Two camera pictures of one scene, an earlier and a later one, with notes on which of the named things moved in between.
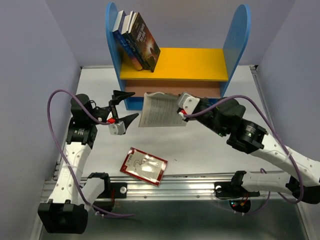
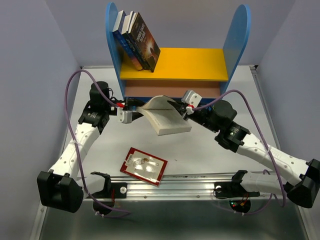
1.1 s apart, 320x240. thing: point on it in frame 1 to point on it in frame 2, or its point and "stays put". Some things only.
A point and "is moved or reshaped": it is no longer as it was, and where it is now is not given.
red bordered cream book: x=144 y=166 stays put
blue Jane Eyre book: x=117 y=31 stays put
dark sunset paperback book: x=160 y=109 is moved or reshaped
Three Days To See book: x=145 y=42 stays put
